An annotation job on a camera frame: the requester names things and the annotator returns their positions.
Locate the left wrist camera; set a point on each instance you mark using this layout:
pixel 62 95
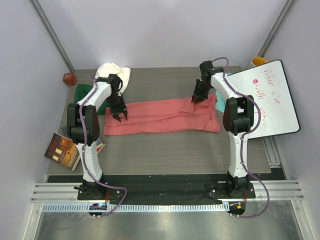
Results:
pixel 115 81

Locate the pink t shirt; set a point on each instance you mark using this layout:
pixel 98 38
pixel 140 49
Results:
pixel 165 116

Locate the white t shirt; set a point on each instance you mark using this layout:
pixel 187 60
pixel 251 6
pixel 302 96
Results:
pixel 111 68

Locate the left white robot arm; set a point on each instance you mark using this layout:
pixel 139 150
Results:
pixel 84 129

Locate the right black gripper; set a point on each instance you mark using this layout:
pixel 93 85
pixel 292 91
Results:
pixel 199 96

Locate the red brown cube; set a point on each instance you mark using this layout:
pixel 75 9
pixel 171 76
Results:
pixel 69 79

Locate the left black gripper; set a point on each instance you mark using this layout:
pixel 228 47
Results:
pixel 122 109

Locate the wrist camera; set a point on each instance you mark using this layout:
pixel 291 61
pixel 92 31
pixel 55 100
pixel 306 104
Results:
pixel 207 68
pixel 115 81

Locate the perforated metal rail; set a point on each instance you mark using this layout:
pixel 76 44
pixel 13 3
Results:
pixel 90 207

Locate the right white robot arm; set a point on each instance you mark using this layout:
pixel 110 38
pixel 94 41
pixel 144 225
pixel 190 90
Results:
pixel 238 120

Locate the white dry-erase board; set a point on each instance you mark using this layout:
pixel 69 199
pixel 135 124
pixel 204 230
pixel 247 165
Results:
pixel 269 87

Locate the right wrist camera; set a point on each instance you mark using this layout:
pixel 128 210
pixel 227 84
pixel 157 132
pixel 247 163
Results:
pixel 207 68

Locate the dark brown paperback book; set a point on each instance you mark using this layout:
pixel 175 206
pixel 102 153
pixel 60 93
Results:
pixel 63 151

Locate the blue paperback book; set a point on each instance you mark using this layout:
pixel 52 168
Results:
pixel 65 131

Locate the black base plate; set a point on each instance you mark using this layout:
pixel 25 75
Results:
pixel 162 191

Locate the green t shirt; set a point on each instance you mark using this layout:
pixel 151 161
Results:
pixel 82 90

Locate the red paperback book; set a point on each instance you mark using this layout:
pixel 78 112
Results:
pixel 99 145

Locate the yellow white paper cup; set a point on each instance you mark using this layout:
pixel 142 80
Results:
pixel 256 61

